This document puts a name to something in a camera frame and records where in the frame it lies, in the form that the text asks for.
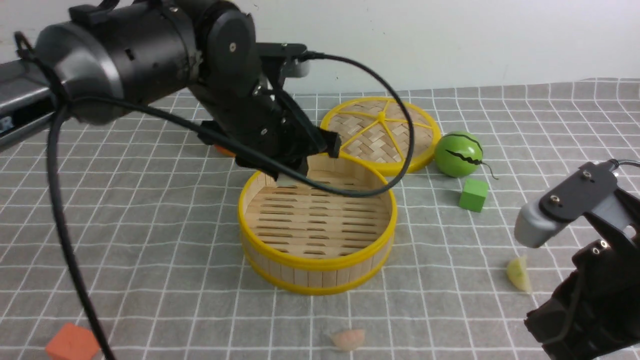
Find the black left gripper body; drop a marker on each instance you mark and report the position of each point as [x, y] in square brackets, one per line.
[268, 121]

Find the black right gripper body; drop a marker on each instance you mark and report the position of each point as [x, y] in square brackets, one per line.
[595, 310]

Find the pale green dumpling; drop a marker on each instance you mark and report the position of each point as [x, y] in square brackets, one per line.
[517, 273]

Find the pink dumpling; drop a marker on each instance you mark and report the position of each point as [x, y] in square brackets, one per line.
[348, 340]

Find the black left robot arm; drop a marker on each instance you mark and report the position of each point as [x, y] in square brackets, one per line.
[150, 49]

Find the woven bamboo steamer lid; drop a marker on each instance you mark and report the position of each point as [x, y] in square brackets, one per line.
[374, 130]

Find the bamboo steamer tray yellow rim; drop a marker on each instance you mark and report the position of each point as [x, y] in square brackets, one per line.
[310, 242]

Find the orange toy pear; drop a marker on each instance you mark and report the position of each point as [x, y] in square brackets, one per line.
[224, 152]

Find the grey checked tablecloth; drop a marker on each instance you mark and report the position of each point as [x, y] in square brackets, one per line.
[152, 213]

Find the green foam cube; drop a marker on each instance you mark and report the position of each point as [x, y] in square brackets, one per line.
[473, 195]

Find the green toy watermelon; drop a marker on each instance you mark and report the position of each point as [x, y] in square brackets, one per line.
[459, 154]

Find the orange foam cube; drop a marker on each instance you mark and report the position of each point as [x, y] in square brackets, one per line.
[73, 342]

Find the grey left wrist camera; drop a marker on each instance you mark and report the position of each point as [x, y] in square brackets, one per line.
[283, 60]

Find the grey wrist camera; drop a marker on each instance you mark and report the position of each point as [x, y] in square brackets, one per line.
[579, 193]
[283, 60]

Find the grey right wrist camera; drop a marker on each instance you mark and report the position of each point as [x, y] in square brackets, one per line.
[579, 193]

